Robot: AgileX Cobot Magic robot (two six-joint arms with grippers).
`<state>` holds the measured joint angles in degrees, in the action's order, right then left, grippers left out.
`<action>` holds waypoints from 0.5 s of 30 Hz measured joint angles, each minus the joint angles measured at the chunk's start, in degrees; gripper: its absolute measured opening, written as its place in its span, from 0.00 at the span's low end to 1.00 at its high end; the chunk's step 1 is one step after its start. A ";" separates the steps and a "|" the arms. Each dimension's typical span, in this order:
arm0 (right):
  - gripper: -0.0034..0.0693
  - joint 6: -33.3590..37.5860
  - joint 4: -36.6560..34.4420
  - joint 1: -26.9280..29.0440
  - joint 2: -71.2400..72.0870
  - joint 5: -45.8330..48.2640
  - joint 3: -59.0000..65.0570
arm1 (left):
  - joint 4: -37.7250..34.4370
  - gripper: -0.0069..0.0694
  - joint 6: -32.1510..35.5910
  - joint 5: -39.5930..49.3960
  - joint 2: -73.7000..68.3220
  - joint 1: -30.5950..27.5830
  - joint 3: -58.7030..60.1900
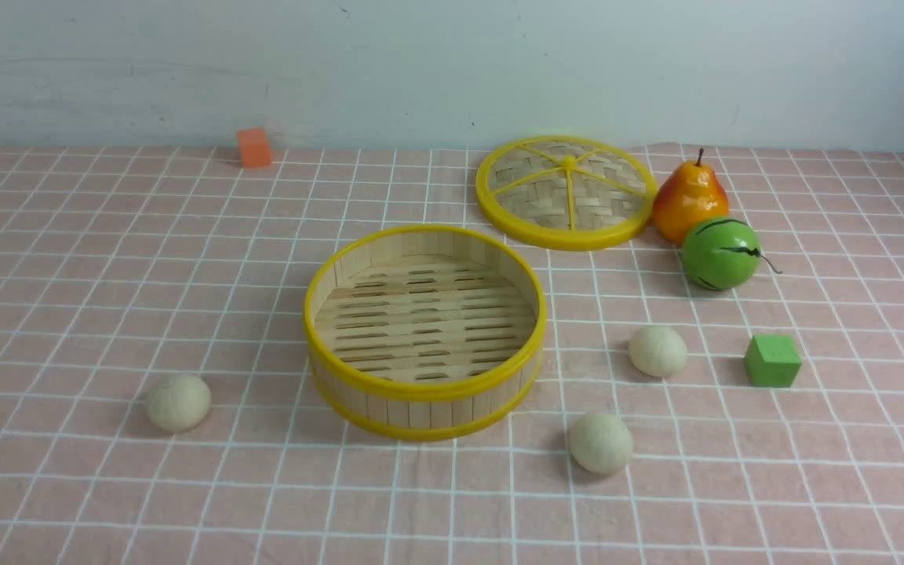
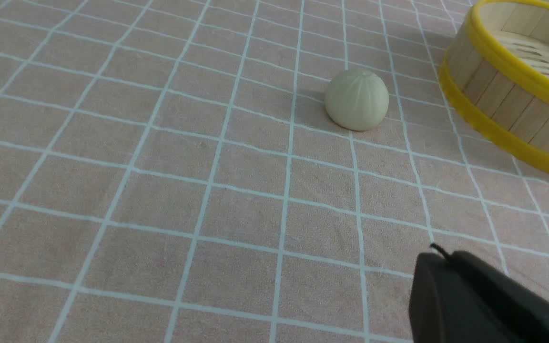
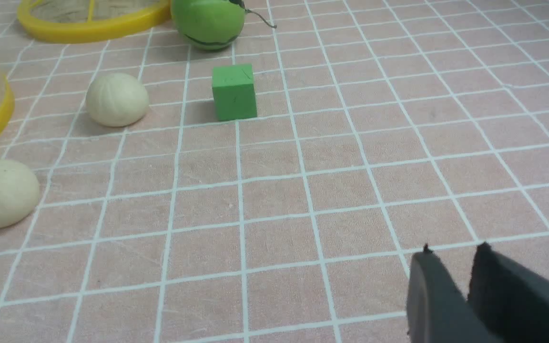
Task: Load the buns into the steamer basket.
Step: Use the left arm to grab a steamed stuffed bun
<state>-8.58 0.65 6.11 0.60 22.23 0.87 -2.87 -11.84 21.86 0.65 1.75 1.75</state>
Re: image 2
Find white steamed bun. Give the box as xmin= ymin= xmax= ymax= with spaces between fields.
xmin=324 ymin=68 xmax=389 ymax=131

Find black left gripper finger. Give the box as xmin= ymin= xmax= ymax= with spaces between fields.
xmin=409 ymin=243 xmax=549 ymax=343

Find bamboo steamer tray yellow rim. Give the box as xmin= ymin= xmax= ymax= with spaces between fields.
xmin=439 ymin=0 xmax=549 ymax=174

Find pink grid tablecloth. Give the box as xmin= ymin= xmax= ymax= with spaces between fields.
xmin=0 ymin=0 xmax=549 ymax=343

